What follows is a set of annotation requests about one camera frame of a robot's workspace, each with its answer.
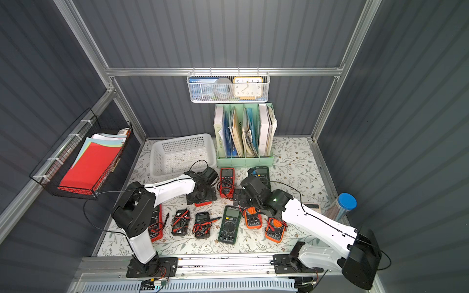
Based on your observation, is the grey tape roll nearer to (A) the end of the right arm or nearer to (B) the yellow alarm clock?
(B) the yellow alarm clock

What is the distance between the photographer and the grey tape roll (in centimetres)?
87

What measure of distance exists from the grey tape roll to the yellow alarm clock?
0.03 m
